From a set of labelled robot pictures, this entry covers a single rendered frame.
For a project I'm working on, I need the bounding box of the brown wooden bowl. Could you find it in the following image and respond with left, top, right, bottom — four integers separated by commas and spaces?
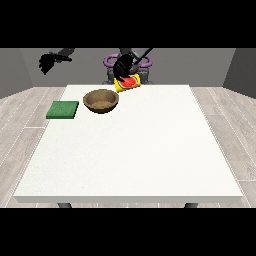
82, 88, 120, 115

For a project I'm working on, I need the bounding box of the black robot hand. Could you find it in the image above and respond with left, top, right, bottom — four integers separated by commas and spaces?
112, 53, 138, 84
38, 52, 73, 76

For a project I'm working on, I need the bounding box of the green square pad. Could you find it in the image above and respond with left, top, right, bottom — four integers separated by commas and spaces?
45, 100, 80, 120

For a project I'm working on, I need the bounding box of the yellow cup with melon print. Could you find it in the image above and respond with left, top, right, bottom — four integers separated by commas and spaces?
113, 73, 142, 94

